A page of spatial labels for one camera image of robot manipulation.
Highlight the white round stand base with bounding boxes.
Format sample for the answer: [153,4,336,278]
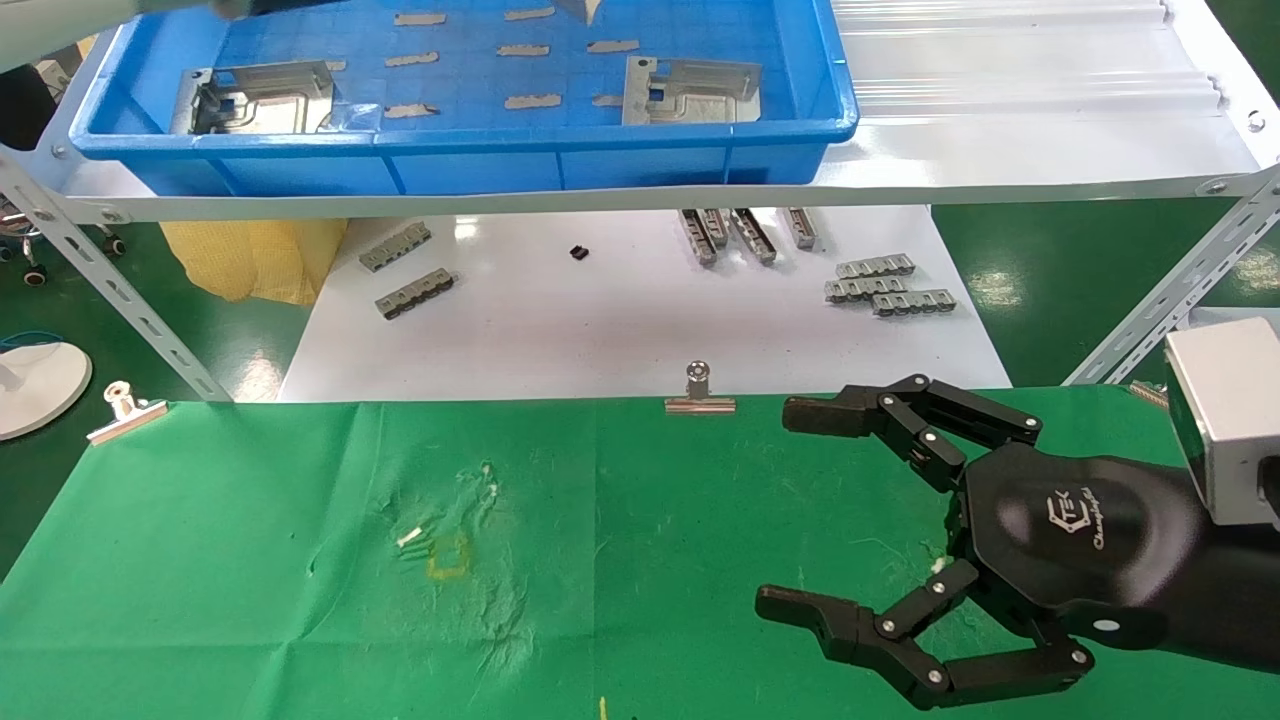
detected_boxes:
[0,340,93,441]

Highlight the white flat board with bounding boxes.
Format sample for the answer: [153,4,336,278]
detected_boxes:
[278,205,1013,403]

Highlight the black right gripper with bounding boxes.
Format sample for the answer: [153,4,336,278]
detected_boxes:
[755,375,1208,712]

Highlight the grey toothed strips stack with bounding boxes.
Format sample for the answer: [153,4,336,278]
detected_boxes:
[872,290,957,318]

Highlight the black chair seat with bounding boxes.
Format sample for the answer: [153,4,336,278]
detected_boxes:
[0,62,56,151]

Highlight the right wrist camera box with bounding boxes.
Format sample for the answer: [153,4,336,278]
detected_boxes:
[1165,318,1280,526]

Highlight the white metal shelf panel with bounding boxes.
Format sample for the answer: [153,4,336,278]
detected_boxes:
[40,0,1280,223]

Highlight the slotted grey angle leg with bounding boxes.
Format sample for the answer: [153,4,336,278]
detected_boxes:
[1062,170,1280,387]
[0,150,236,403]

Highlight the flat silver metal bracket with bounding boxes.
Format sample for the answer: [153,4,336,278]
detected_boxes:
[622,56,765,127]

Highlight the yellow mesh bag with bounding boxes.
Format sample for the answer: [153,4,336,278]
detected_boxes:
[160,218,349,307]

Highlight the metal bracket with black insert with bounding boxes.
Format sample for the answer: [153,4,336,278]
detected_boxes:
[172,60,339,136]

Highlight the blue plastic bin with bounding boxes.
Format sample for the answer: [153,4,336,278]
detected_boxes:
[70,0,861,197]

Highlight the green table cloth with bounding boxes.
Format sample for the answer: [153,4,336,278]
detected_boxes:
[0,385,1280,720]

